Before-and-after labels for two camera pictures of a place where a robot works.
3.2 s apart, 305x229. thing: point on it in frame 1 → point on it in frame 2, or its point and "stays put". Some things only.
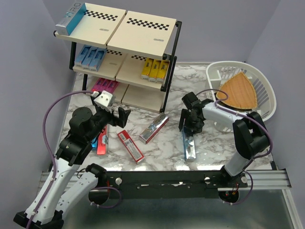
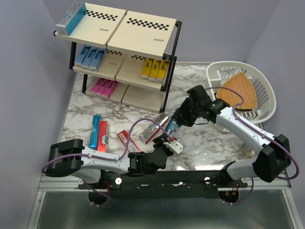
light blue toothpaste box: (82, 55) stays put
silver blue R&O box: (189, 148) → (172, 125)
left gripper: (121, 120) → (159, 141)
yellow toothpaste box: (146, 70) stays put
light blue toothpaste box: (97, 59) stays put
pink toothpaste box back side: (111, 85) stays put
